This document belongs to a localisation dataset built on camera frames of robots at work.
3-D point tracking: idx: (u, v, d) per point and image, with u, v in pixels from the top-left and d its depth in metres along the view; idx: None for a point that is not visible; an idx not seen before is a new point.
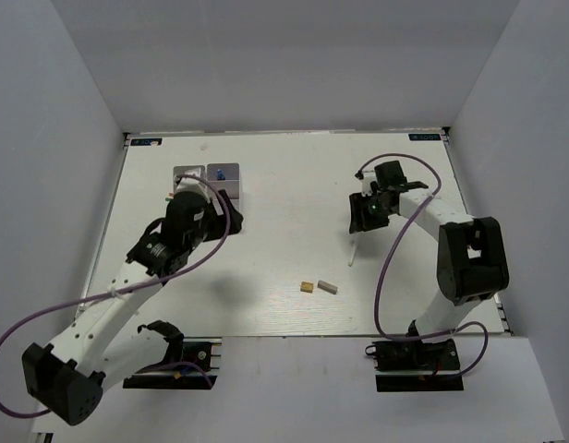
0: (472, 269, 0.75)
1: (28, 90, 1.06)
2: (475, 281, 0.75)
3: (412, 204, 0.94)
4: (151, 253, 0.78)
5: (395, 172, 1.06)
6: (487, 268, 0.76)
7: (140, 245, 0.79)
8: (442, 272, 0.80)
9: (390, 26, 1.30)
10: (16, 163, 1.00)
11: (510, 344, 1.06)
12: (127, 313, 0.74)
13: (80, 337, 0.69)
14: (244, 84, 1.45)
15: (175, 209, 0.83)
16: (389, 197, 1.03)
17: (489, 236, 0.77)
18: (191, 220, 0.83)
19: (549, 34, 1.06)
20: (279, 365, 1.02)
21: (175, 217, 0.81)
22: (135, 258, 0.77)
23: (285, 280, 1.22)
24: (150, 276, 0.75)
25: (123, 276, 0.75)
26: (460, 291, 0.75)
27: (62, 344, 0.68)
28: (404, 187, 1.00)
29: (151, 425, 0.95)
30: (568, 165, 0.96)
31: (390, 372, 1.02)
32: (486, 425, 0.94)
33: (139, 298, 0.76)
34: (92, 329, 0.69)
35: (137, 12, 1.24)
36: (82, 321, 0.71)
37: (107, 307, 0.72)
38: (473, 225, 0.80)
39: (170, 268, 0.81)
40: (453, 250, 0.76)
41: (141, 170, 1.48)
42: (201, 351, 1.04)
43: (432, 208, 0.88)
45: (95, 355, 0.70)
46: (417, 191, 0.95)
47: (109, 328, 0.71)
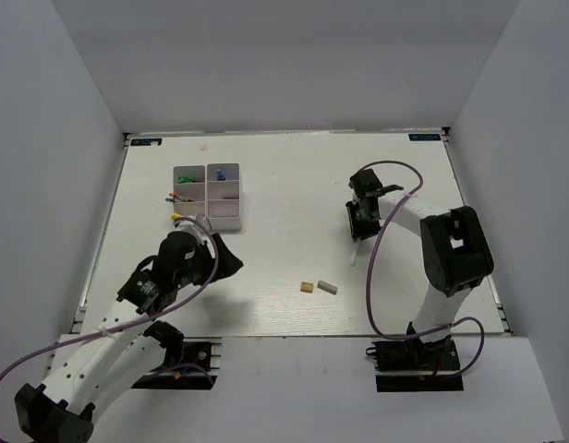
0: (456, 257, 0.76)
1: (28, 91, 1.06)
2: (463, 269, 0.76)
3: (389, 207, 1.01)
4: (142, 291, 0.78)
5: (372, 179, 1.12)
6: (473, 256, 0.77)
7: (131, 282, 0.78)
8: (430, 266, 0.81)
9: (390, 26, 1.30)
10: (16, 163, 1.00)
11: (510, 344, 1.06)
12: (118, 351, 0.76)
13: (72, 377, 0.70)
14: (245, 85, 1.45)
15: (167, 246, 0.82)
16: (368, 204, 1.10)
17: (467, 225, 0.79)
18: (184, 258, 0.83)
19: (549, 34, 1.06)
20: (280, 365, 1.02)
21: (169, 256, 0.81)
22: (126, 294, 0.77)
23: (286, 280, 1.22)
24: (140, 316, 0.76)
25: (115, 316, 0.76)
26: (449, 281, 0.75)
27: (54, 384, 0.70)
28: (379, 192, 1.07)
29: (151, 425, 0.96)
30: (568, 166, 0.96)
31: (390, 372, 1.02)
32: (486, 426, 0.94)
33: (130, 336, 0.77)
34: (83, 370, 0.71)
35: (137, 12, 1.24)
36: (73, 360, 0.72)
37: (98, 346, 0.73)
38: (452, 216, 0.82)
39: (159, 306, 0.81)
40: (436, 242, 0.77)
41: (141, 170, 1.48)
42: (201, 351, 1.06)
43: (411, 204, 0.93)
45: (87, 393, 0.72)
46: (394, 193, 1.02)
47: (101, 366, 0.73)
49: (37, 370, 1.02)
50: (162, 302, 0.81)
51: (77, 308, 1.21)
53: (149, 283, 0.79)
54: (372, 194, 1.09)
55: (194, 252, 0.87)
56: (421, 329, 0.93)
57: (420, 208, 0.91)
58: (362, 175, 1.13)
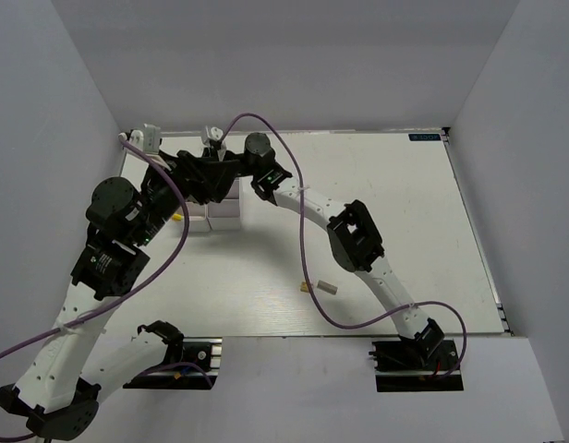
0: (357, 245, 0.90)
1: (29, 91, 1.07)
2: (362, 251, 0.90)
3: (288, 200, 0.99)
4: (96, 270, 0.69)
5: (271, 157, 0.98)
6: (364, 238, 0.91)
7: (83, 261, 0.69)
8: (339, 254, 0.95)
9: (390, 27, 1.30)
10: (15, 163, 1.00)
11: (510, 343, 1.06)
12: (88, 341, 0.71)
13: (42, 378, 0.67)
14: (244, 85, 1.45)
15: (98, 215, 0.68)
16: (262, 191, 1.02)
17: (361, 214, 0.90)
18: (125, 219, 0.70)
19: (549, 34, 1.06)
20: (279, 365, 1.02)
21: (102, 223, 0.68)
22: (80, 276, 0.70)
23: (286, 280, 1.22)
24: (100, 301, 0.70)
25: (72, 305, 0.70)
26: (357, 263, 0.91)
27: (26, 387, 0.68)
28: (272, 180, 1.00)
29: (151, 425, 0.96)
30: (567, 166, 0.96)
31: (389, 372, 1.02)
32: (487, 427, 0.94)
33: (98, 323, 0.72)
34: (51, 372, 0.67)
35: (137, 12, 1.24)
36: (40, 361, 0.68)
37: (60, 344, 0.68)
38: (347, 209, 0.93)
39: (126, 277, 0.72)
40: (343, 240, 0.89)
41: (142, 171, 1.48)
42: (201, 351, 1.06)
43: (310, 204, 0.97)
45: (69, 386, 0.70)
46: (288, 183, 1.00)
47: (70, 363, 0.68)
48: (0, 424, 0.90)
49: None
50: (127, 274, 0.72)
51: None
53: (102, 257, 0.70)
54: (266, 182, 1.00)
55: (138, 207, 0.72)
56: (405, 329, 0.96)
57: (320, 206, 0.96)
58: (265, 159, 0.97)
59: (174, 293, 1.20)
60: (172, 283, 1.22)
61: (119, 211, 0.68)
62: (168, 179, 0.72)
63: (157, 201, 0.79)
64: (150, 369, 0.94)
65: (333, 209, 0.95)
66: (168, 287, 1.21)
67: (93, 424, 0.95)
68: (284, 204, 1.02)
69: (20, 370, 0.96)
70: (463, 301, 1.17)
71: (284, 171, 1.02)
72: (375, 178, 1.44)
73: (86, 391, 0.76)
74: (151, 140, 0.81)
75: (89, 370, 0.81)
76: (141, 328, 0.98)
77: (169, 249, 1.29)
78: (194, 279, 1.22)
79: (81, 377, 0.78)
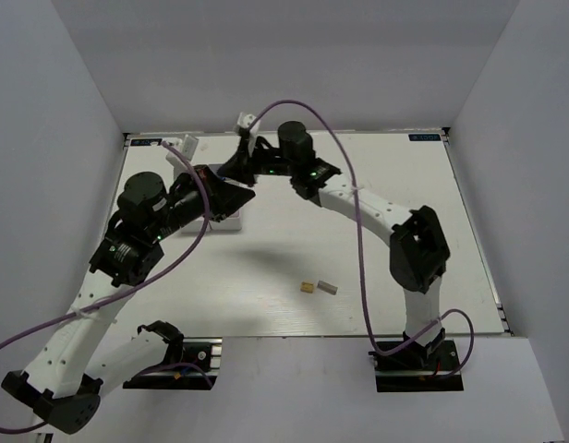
0: (423, 258, 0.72)
1: (29, 91, 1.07)
2: (429, 265, 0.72)
3: (339, 202, 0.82)
4: (115, 258, 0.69)
5: (309, 150, 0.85)
6: (432, 253, 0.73)
7: (103, 248, 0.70)
8: (397, 269, 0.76)
9: (390, 27, 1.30)
10: (17, 163, 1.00)
11: (510, 343, 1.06)
12: (100, 329, 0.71)
13: (53, 363, 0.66)
14: (244, 83, 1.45)
15: (127, 202, 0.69)
16: (306, 188, 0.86)
17: (429, 222, 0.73)
18: (151, 209, 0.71)
19: (548, 35, 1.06)
20: (279, 365, 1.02)
21: (130, 211, 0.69)
22: (99, 263, 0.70)
23: (286, 280, 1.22)
24: (117, 289, 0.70)
25: (89, 290, 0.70)
26: (421, 280, 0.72)
27: (35, 370, 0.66)
28: (318, 175, 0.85)
29: (151, 425, 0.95)
30: (566, 166, 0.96)
31: (389, 372, 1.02)
32: (487, 427, 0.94)
33: (111, 312, 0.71)
34: (65, 356, 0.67)
35: (138, 12, 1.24)
36: (53, 345, 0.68)
37: (75, 329, 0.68)
38: (412, 215, 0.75)
39: (141, 268, 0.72)
40: (405, 251, 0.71)
41: (141, 171, 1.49)
42: (201, 351, 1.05)
43: (369, 209, 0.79)
45: (77, 374, 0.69)
46: (337, 182, 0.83)
47: (82, 349, 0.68)
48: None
49: None
50: (142, 265, 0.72)
51: None
53: (121, 245, 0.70)
54: (308, 178, 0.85)
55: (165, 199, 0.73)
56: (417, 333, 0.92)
57: (379, 210, 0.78)
58: (302, 149, 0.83)
59: (174, 293, 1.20)
60: (172, 283, 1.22)
61: (149, 200, 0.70)
62: (200, 185, 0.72)
63: (182, 206, 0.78)
64: (149, 368, 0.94)
65: (396, 216, 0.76)
66: (168, 287, 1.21)
67: (92, 425, 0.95)
68: (332, 206, 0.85)
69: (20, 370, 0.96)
70: (463, 301, 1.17)
71: (330, 165, 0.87)
72: (375, 178, 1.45)
73: (88, 386, 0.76)
74: (187, 148, 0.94)
75: (90, 365, 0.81)
76: (140, 329, 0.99)
77: (169, 250, 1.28)
78: (195, 279, 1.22)
79: (84, 372, 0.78)
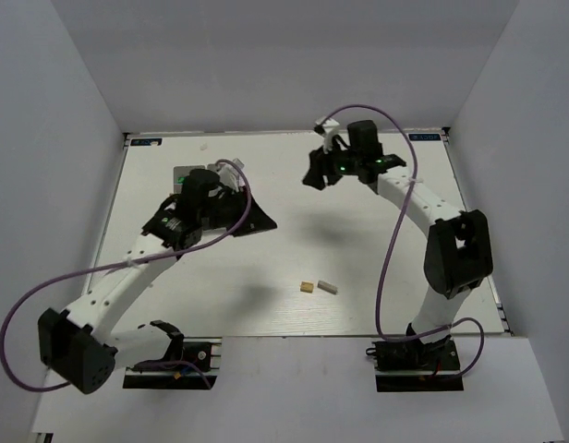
0: (460, 263, 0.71)
1: (29, 90, 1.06)
2: (464, 272, 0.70)
3: (393, 189, 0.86)
4: (167, 227, 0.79)
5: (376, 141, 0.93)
6: (473, 261, 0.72)
7: (157, 220, 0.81)
8: (430, 267, 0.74)
9: (390, 27, 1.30)
10: (18, 163, 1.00)
11: (510, 343, 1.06)
12: (140, 285, 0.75)
13: (97, 303, 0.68)
14: (244, 83, 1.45)
15: (189, 184, 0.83)
16: (366, 173, 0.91)
17: (476, 230, 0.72)
18: (207, 194, 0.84)
19: (548, 35, 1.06)
20: (279, 365, 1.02)
21: (192, 189, 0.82)
22: (151, 230, 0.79)
23: (286, 280, 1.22)
24: (166, 247, 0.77)
25: (139, 247, 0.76)
26: (451, 286, 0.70)
27: (78, 309, 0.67)
28: (382, 162, 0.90)
29: (151, 425, 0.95)
30: (566, 165, 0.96)
31: (389, 372, 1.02)
32: (486, 427, 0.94)
33: (153, 270, 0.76)
34: (109, 297, 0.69)
35: (138, 11, 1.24)
36: (99, 289, 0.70)
37: (124, 275, 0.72)
38: (459, 218, 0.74)
39: (185, 243, 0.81)
40: (445, 250, 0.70)
41: (141, 171, 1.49)
42: (201, 351, 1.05)
43: (417, 200, 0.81)
45: (108, 325, 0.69)
46: (398, 172, 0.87)
47: (125, 296, 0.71)
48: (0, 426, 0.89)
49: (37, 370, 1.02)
50: (186, 240, 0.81)
51: None
53: (173, 218, 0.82)
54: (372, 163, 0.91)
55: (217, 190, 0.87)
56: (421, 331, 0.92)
57: (428, 204, 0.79)
58: (369, 136, 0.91)
59: (174, 293, 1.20)
60: (173, 283, 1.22)
61: (208, 185, 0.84)
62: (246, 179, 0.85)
63: (223, 208, 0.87)
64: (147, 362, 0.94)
65: (445, 212, 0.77)
66: (168, 287, 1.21)
67: (92, 425, 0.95)
68: (389, 194, 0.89)
69: (20, 370, 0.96)
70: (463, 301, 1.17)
71: (395, 158, 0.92)
72: None
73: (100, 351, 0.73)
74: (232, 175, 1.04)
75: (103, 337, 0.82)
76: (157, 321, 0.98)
77: None
78: (195, 279, 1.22)
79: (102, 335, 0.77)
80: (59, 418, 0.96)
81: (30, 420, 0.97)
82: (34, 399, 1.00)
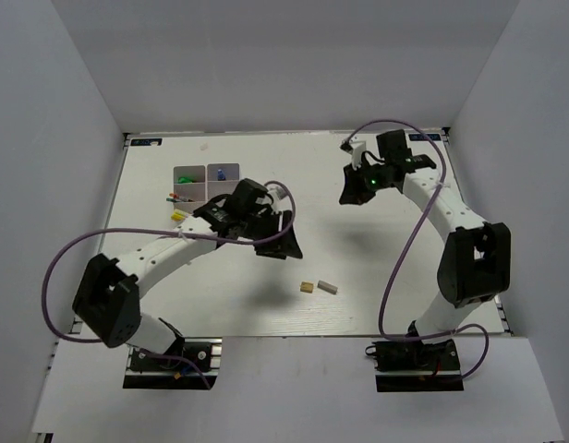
0: (474, 274, 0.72)
1: (28, 90, 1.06)
2: (476, 285, 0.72)
3: (419, 190, 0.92)
4: (214, 216, 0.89)
5: (403, 148, 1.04)
6: (488, 274, 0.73)
7: (208, 207, 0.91)
8: (443, 273, 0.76)
9: (390, 27, 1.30)
10: (17, 163, 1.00)
11: (511, 343, 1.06)
12: (181, 257, 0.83)
13: (144, 259, 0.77)
14: (244, 83, 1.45)
15: (245, 185, 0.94)
16: (393, 171, 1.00)
17: (497, 244, 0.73)
18: (255, 199, 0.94)
19: (548, 35, 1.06)
20: (279, 365, 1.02)
21: (245, 189, 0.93)
22: (200, 214, 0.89)
23: (286, 280, 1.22)
24: (212, 232, 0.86)
25: (188, 225, 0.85)
26: (461, 296, 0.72)
27: (126, 260, 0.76)
28: (412, 161, 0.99)
29: (151, 425, 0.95)
30: (566, 165, 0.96)
31: (390, 372, 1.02)
32: (487, 427, 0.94)
33: (194, 249, 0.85)
34: (155, 257, 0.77)
35: (138, 11, 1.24)
36: (148, 249, 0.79)
37: (173, 243, 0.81)
38: (481, 229, 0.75)
39: (225, 235, 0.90)
40: (460, 259, 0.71)
41: (141, 171, 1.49)
42: (201, 351, 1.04)
43: (440, 205, 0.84)
45: (148, 283, 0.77)
46: (427, 173, 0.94)
47: (167, 262, 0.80)
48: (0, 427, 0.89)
49: (37, 370, 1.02)
50: (227, 233, 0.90)
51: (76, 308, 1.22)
53: (223, 209, 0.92)
54: (402, 162, 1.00)
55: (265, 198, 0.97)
56: (424, 331, 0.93)
57: (451, 210, 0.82)
58: (394, 140, 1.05)
59: (174, 293, 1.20)
60: (173, 283, 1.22)
61: (259, 188, 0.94)
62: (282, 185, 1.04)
63: (262, 217, 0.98)
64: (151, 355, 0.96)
65: (466, 221, 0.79)
66: (168, 287, 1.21)
67: (92, 425, 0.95)
68: (413, 194, 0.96)
69: (20, 370, 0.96)
70: None
71: (424, 159, 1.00)
72: None
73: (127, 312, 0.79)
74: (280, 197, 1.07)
75: None
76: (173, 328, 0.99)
77: None
78: (196, 279, 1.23)
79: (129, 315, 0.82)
80: (58, 419, 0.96)
81: (30, 421, 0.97)
82: (34, 399, 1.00)
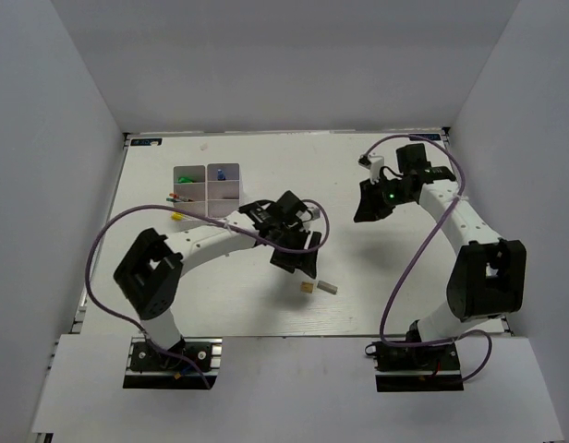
0: (484, 292, 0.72)
1: (28, 90, 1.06)
2: (486, 303, 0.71)
3: (435, 201, 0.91)
4: (258, 214, 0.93)
5: (424, 161, 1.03)
6: (499, 293, 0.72)
7: (253, 207, 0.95)
8: (453, 287, 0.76)
9: (390, 27, 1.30)
10: (17, 163, 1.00)
11: (512, 343, 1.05)
12: (222, 247, 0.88)
13: (190, 242, 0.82)
14: (245, 83, 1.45)
15: (289, 196, 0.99)
16: (411, 182, 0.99)
17: (511, 260, 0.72)
18: (295, 212, 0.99)
19: (549, 35, 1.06)
20: (280, 365, 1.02)
21: (289, 200, 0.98)
22: (246, 211, 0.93)
23: (286, 280, 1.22)
24: (254, 229, 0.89)
25: (234, 221, 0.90)
26: (469, 312, 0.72)
27: (174, 239, 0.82)
28: (431, 173, 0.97)
29: (152, 425, 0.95)
30: (566, 165, 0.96)
31: (390, 372, 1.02)
32: (487, 426, 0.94)
33: (234, 242, 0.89)
34: (200, 242, 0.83)
35: (138, 11, 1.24)
36: (194, 233, 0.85)
37: (217, 232, 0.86)
38: (496, 245, 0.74)
39: (268, 235, 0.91)
40: (470, 275, 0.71)
41: (142, 171, 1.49)
42: (201, 351, 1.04)
43: (455, 218, 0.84)
45: (188, 263, 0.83)
46: (443, 185, 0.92)
47: (209, 248, 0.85)
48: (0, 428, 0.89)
49: (37, 371, 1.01)
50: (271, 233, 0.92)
51: (77, 308, 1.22)
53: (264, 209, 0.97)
54: (421, 173, 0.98)
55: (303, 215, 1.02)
56: (426, 332, 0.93)
57: (466, 224, 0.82)
58: (417, 152, 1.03)
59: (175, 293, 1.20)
60: None
61: (301, 204, 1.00)
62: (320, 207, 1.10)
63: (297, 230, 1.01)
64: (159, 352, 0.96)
65: (481, 235, 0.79)
66: None
67: (92, 424, 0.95)
68: (430, 205, 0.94)
69: (20, 371, 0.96)
70: None
71: (443, 169, 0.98)
72: None
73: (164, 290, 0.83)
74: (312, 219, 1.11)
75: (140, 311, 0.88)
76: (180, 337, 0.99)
77: None
78: (196, 280, 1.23)
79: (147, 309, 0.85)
80: (58, 419, 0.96)
81: (30, 421, 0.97)
82: (34, 399, 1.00)
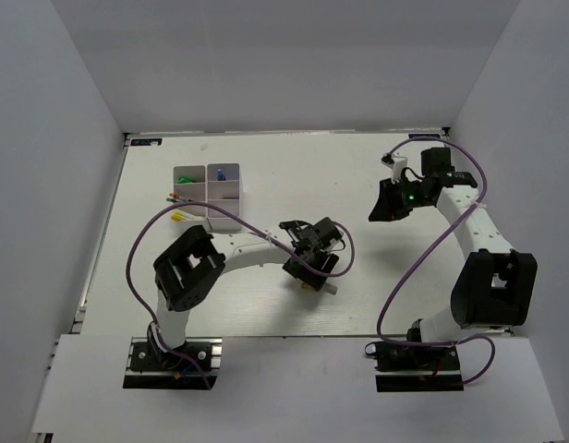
0: (489, 301, 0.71)
1: (28, 90, 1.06)
2: (488, 312, 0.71)
3: (453, 206, 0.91)
4: (298, 232, 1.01)
5: (448, 165, 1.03)
6: (503, 303, 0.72)
7: (294, 223, 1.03)
8: (456, 292, 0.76)
9: (390, 27, 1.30)
10: (17, 163, 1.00)
11: (513, 344, 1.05)
12: (260, 256, 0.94)
13: (233, 245, 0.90)
14: (245, 83, 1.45)
15: (328, 224, 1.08)
16: (431, 184, 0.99)
17: (519, 272, 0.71)
18: (329, 240, 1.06)
19: (549, 35, 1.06)
20: (280, 365, 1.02)
21: (326, 228, 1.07)
22: (287, 227, 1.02)
23: (286, 280, 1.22)
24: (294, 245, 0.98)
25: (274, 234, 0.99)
26: (470, 318, 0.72)
27: (220, 239, 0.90)
28: (454, 175, 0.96)
29: (152, 425, 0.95)
30: (566, 165, 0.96)
31: (390, 372, 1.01)
32: (487, 426, 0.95)
33: (272, 252, 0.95)
34: (242, 247, 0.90)
35: (138, 11, 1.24)
36: (239, 237, 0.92)
37: (259, 241, 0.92)
38: (507, 257, 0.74)
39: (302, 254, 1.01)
40: (476, 282, 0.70)
41: (142, 171, 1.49)
42: (201, 351, 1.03)
43: (469, 224, 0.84)
45: (229, 265, 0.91)
46: (465, 192, 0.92)
47: (249, 255, 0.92)
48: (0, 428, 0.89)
49: (37, 371, 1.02)
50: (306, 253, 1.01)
51: (77, 307, 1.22)
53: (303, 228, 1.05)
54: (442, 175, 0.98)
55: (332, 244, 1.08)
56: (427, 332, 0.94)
57: (479, 231, 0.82)
58: (441, 157, 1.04)
59: None
60: None
61: (336, 234, 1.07)
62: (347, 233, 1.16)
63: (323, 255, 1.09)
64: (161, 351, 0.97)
65: (491, 244, 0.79)
66: None
67: (93, 424, 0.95)
68: (447, 209, 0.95)
69: (20, 371, 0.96)
70: None
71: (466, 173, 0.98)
72: (375, 179, 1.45)
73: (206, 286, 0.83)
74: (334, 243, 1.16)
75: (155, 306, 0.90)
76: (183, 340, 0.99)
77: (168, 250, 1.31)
78: None
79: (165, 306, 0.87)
80: (58, 419, 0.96)
81: (30, 421, 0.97)
82: (35, 400, 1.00)
